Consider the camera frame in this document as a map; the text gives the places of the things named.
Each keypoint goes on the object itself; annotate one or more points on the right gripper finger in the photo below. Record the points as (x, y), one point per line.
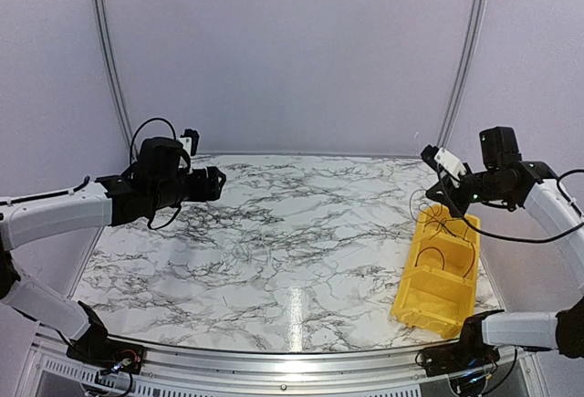
(442, 192)
(457, 206)

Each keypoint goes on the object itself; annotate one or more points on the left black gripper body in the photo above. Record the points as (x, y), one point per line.
(170, 190)

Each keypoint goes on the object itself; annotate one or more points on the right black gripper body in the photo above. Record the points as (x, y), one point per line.
(489, 188)

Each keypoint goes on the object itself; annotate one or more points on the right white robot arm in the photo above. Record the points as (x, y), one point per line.
(541, 279)

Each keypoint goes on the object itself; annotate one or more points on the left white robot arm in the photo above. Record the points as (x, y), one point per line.
(107, 201)

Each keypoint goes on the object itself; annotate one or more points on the yellow plastic bin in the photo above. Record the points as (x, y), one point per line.
(438, 284)

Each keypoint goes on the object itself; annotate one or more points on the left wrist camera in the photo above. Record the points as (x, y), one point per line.
(163, 159)

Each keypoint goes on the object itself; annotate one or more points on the left aluminium frame post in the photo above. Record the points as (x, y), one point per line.
(112, 75)

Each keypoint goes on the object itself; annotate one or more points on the aluminium frame post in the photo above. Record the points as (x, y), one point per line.
(471, 38)
(112, 75)

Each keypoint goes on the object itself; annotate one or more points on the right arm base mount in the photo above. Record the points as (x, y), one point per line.
(469, 352)

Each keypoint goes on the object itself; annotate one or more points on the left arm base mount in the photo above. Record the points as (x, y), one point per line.
(96, 347)

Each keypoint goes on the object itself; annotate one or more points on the right aluminium frame post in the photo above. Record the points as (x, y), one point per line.
(471, 38)

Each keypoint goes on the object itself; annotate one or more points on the aluminium front rail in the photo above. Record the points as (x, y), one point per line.
(181, 371)

